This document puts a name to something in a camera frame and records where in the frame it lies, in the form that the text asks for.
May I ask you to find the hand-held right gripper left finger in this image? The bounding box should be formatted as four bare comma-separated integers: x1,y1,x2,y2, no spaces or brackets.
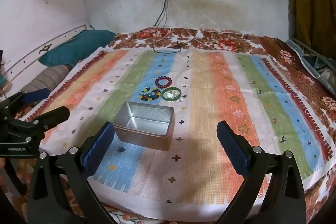
28,122,117,224

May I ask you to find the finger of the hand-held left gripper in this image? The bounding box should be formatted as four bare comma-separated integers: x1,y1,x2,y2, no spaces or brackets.
24,106,70,143
0,88,50,109

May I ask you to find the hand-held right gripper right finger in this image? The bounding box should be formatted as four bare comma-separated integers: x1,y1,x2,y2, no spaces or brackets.
215,120,307,224

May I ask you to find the silver metal tin box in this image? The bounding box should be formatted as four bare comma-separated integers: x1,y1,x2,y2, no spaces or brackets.
113,101,175,152

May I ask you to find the multicolour glass bead bracelet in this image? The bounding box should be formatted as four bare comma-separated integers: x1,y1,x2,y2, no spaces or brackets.
139,86,162,102

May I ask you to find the green jade bangle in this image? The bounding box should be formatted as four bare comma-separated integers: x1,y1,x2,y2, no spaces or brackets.
161,87,182,101

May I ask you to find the pale pink bead bracelet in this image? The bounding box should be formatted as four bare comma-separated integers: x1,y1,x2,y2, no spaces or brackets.
165,90,185,103

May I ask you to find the dark red bead bracelet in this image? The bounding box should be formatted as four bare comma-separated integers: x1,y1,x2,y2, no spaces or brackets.
155,76,173,88

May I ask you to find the grey striped pillow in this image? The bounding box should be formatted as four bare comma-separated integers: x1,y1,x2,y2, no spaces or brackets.
22,65,71,94

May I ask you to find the white bed headboard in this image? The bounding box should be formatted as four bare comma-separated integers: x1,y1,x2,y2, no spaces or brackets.
0,25,88,83

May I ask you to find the colourful striped mat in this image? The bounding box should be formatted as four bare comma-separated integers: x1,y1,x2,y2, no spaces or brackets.
20,48,336,210

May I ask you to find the teal pillow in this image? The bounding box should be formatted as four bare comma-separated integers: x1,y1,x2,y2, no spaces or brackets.
39,30,117,67

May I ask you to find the brown floral blanket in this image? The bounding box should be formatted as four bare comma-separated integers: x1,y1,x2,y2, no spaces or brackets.
0,27,336,224

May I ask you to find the blue patterned cloth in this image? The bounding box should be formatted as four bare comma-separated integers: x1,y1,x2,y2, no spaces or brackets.
286,39,336,77

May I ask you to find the black cable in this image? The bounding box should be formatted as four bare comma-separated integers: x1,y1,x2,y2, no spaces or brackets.
152,0,196,54

